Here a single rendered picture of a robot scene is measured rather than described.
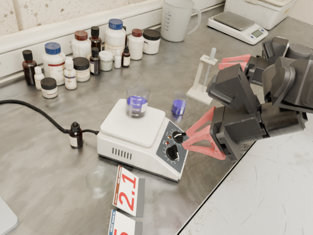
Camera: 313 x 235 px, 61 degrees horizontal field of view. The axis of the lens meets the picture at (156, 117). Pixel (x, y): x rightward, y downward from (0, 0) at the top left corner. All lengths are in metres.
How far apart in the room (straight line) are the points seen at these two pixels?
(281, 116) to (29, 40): 0.70
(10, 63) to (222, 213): 0.68
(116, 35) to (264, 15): 0.86
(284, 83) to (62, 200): 0.45
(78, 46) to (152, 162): 0.47
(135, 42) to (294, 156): 0.61
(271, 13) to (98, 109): 1.06
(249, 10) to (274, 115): 1.16
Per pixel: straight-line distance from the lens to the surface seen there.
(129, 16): 1.10
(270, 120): 0.44
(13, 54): 0.87
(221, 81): 0.41
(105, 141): 0.59
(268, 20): 1.54
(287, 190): 0.72
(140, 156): 0.58
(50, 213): 0.57
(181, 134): 0.63
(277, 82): 0.41
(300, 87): 0.38
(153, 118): 0.62
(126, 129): 0.58
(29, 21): 0.91
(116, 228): 0.51
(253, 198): 0.66
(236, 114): 0.45
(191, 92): 0.86
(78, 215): 0.56
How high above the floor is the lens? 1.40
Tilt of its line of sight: 41 degrees down
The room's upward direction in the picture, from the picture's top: 11 degrees clockwise
